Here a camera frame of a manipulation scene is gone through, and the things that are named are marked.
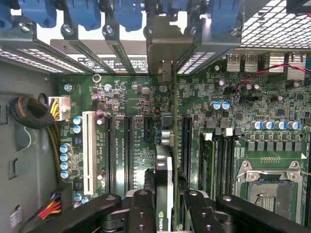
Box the blue card retainer clip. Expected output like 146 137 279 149
65 0 102 32
208 0 241 33
18 0 56 28
114 0 144 33
0 0 13 30

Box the green motherboard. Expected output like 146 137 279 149
58 52 311 233

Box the coloured power wire bundle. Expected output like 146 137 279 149
37 191 62 221

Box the black open PC case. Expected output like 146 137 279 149
0 0 311 233

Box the white expansion slot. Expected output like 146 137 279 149
82 110 97 196

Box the white power connector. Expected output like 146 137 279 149
48 95 71 121

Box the metal CPU socket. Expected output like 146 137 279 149
234 159 306 225

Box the braided black yellow cable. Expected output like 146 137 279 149
8 95 63 186

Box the long black expansion slot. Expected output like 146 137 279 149
123 116 135 195
181 116 193 186
105 116 117 195

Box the red black twisted wire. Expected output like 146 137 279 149
231 63 311 92

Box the black RAM slot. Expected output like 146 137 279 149
215 134 223 195
222 128 231 195
229 134 237 195

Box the short black expansion slot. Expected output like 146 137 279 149
143 116 155 143

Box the perforated metal slot cover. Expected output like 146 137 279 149
17 48 86 73
0 48 60 73
177 51 217 75

